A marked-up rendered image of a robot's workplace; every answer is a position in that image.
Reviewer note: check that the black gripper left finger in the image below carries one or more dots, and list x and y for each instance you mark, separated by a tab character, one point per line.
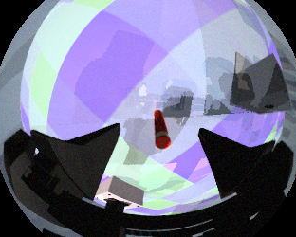
83	159

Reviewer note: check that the red peg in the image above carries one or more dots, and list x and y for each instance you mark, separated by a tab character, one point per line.
162	138

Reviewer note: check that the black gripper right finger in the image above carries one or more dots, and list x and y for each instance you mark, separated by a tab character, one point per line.
230	161

